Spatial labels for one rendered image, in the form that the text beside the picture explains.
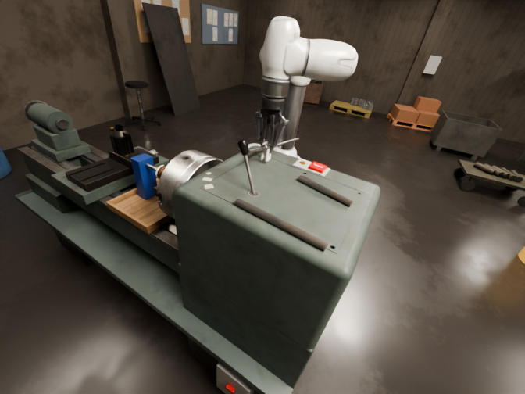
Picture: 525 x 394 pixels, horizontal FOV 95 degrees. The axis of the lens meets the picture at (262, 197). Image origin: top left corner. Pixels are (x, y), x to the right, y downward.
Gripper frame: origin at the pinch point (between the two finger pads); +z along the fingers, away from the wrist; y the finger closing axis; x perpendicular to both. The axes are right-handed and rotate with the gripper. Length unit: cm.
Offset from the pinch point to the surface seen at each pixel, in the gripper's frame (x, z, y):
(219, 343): 37, 76, -8
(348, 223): 16.1, 4.8, -37.4
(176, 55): -316, 27, 389
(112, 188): 20, 40, 78
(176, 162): 18.8, 8.0, 28.8
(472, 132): -521, 80, -166
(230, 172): 15.3, 4.7, 5.6
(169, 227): 21, 44, 36
